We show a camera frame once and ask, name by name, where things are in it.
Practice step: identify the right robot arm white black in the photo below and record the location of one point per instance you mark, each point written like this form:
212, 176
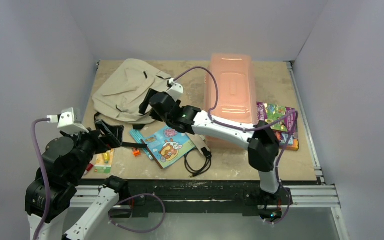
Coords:
259, 139

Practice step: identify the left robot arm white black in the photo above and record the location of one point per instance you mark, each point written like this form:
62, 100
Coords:
62, 167

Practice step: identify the blue cartoon children's book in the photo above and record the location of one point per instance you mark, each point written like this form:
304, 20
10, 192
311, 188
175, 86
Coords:
168, 146

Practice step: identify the beige backpack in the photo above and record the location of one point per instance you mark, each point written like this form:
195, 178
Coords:
122, 93

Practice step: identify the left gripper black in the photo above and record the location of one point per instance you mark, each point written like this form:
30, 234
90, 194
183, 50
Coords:
106, 142

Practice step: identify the orange translucent plastic box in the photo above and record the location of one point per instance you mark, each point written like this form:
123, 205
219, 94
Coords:
235, 79

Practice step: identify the black aluminium base frame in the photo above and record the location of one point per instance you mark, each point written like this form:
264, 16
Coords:
222, 197

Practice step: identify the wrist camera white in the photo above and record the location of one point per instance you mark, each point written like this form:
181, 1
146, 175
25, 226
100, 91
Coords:
175, 90
68, 121

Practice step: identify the blue orange book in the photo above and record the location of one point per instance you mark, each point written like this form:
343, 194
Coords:
288, 141

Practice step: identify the orange small clip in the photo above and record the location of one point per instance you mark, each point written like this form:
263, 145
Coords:
136, 152

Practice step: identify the banana toy card pack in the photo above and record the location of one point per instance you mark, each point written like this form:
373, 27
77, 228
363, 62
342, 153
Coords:
103, 162

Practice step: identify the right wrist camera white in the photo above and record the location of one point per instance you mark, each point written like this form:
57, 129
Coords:
175, 90

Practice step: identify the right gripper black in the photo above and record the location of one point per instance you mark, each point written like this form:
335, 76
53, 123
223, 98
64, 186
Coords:
155, 100

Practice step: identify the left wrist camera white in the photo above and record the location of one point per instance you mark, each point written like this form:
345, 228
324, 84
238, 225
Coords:
68, 121

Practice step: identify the purple treehouse book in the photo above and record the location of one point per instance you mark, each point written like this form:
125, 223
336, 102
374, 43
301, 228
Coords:
270, 112

